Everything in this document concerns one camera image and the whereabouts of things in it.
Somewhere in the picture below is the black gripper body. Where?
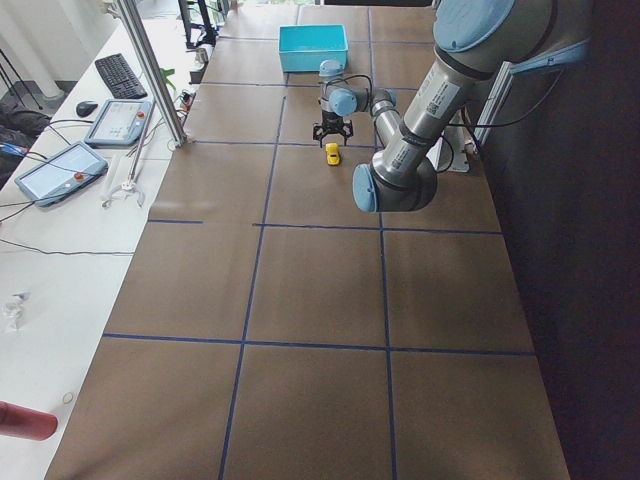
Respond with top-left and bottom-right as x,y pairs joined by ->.
321,110 -> 345,133

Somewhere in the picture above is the yellow beetle toy car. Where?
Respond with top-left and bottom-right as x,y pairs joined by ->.
325,143 -> 341,166

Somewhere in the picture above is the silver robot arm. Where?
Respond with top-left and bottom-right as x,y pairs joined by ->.
313,1 -> 593,212

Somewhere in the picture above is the light blue plastic bin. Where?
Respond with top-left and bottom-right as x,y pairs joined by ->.
278,24 -> 349,73

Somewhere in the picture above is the reacher grabber tool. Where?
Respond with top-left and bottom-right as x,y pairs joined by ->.
100,115 -> 152,209

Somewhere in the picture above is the far teach pendant tablet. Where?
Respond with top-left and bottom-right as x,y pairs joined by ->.
84,99 -> 152,148

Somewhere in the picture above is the teach pendant tablet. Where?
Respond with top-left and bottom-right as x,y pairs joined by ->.
84,99 -> 152,148
14,141 -> 108,207

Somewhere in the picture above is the black keyboard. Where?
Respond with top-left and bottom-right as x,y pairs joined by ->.
94,53 -> 147,99

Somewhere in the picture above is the black computer mouse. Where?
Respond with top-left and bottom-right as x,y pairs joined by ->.
75,101 -> 99,118

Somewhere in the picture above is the near teach pendant tablet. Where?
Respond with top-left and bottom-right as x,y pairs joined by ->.
14,141 -> 108,207

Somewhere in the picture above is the crumpled white paper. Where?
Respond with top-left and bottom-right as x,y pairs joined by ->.
2,291 -> 31,332

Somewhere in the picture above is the red cylinder bottle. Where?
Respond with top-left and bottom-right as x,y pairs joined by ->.
1,401 -> 58,441

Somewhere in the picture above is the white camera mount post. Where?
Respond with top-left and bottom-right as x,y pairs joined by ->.
436,127 -> 470,173

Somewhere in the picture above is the aluminium frame post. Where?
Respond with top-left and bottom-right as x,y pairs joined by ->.
102,0 -> 187,147

